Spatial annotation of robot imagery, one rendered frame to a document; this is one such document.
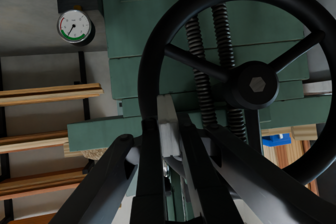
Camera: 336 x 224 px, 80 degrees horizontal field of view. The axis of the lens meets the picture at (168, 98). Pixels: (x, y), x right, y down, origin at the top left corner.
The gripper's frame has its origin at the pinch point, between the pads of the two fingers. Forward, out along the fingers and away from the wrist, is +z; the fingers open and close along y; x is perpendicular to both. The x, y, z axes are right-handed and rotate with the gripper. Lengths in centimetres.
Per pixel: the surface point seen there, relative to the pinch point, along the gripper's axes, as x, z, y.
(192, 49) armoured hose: 4.6, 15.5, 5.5
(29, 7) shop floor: 33, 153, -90
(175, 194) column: -51, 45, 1
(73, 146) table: -13.5, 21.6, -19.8
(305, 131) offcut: -16.7, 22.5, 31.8
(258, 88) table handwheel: 0.4, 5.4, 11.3
